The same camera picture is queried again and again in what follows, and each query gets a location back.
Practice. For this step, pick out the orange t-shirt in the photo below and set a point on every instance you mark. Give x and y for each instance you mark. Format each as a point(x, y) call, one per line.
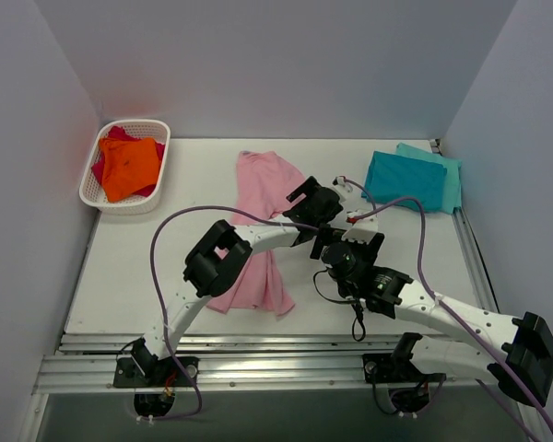
point(129, 166)

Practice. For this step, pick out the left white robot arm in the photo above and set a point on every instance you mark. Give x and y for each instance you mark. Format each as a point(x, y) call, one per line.
point(211, 268)

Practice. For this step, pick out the aluminium rail frame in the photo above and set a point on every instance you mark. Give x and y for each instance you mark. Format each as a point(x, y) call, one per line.
point(256, 376)

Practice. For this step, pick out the folded light green t-shirt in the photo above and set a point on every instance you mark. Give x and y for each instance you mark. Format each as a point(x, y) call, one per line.
point(452, 192)

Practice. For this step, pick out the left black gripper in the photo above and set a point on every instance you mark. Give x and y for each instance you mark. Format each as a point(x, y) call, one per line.
point(305, 193)

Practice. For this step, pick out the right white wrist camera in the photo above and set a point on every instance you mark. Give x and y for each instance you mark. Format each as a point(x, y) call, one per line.
point(362, 229)

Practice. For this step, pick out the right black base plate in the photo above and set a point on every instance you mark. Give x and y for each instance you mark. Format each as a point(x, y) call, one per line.
point(382, 368)

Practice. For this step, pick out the white perforated plastic basket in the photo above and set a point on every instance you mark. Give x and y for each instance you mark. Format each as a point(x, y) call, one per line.
point(94, 196)

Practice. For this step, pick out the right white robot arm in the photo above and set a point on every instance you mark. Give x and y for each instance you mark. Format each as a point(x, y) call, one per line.
point(517, 353)

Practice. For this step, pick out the folded teal t-shirt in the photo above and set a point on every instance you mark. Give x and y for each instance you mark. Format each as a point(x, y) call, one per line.
point(390, 176)

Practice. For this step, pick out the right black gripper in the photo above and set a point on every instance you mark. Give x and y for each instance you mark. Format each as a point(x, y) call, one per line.
point(323, 241)

